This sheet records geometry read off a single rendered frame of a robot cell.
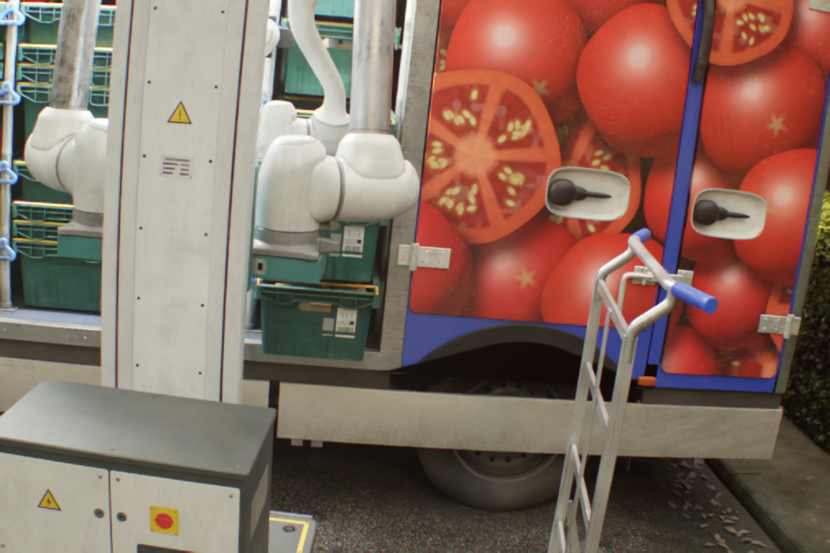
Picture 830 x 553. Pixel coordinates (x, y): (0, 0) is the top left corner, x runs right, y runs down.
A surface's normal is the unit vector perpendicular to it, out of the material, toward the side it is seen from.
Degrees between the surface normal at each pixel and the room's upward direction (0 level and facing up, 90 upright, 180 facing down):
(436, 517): 0
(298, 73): 91
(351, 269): 99
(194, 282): 90
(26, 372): 90
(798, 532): 0
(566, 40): 90
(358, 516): 0
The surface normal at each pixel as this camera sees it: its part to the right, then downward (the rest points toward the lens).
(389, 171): 0.48, 0.01
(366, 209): 0.29, 0.71
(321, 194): 0.45, 0.27
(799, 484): -0.02, -0.97
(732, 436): 0.10, 0.25
